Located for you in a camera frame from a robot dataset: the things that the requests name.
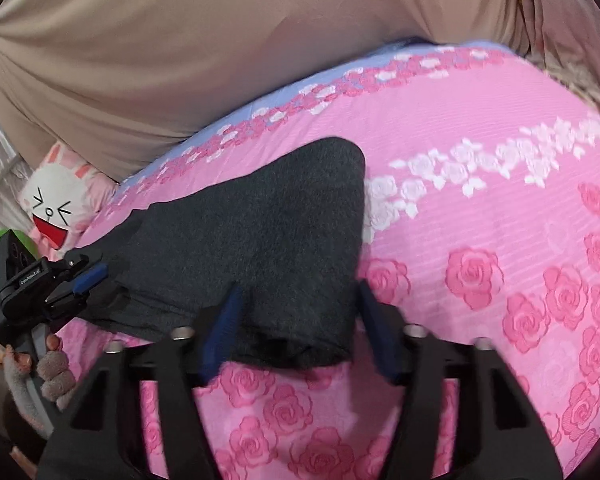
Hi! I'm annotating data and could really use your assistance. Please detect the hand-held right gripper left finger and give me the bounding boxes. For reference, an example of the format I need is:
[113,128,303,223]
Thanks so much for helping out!
[37,285,246,480]

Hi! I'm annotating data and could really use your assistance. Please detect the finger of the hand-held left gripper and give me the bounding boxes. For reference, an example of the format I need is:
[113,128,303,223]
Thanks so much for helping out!
[45,287,90,322]
[47,254,109,295]

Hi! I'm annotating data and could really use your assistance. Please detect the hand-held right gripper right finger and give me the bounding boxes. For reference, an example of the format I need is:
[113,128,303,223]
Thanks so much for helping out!
[355,280,563,480]

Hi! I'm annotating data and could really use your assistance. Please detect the dark grey pants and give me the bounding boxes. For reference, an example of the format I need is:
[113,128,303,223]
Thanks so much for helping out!
[75,136,368,371]

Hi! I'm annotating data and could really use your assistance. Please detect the person's left hand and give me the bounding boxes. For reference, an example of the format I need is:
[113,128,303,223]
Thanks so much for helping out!
[0,334,77,403]

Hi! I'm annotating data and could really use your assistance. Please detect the white bunny face pillow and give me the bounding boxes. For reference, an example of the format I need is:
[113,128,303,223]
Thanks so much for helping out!
[19,142,121,261]

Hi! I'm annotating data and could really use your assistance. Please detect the pink rose print blanket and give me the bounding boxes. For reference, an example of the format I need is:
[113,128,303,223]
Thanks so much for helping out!
[45,40,600,480]

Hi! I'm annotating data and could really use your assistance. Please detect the beige cloth drape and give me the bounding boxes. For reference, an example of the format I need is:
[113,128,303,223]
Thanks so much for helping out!
[0,0,600,183]

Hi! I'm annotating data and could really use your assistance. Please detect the floral beige curtain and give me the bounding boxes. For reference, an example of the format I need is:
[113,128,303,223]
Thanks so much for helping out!
[510,0,600,126]

